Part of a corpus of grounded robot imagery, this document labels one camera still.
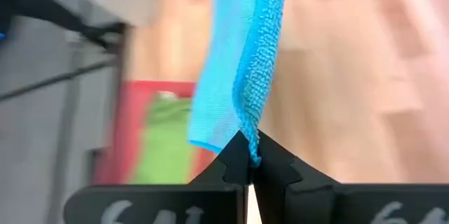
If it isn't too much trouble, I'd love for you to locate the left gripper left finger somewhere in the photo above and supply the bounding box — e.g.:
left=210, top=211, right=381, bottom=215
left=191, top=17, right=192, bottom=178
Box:
left=65, top=131, right=252, bottom=224

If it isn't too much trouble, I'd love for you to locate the red plastic tray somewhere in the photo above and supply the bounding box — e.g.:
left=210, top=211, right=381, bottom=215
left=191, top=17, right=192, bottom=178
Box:
left=94, top=80, right=215, bottom=185

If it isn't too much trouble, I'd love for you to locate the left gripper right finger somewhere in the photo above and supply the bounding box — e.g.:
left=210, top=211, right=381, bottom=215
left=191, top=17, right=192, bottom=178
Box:
left=251, top=129, right=449, bottom=224

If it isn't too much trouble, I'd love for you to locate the bright blue microfiber towel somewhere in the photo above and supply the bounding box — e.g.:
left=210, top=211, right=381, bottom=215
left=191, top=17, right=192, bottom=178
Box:
left=187, top=0, right=288, bottom=167

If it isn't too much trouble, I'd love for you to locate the bright green microfiber towel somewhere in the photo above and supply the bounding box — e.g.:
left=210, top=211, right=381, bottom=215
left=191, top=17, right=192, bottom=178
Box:
left=129, top=92, right=197, bottom=185

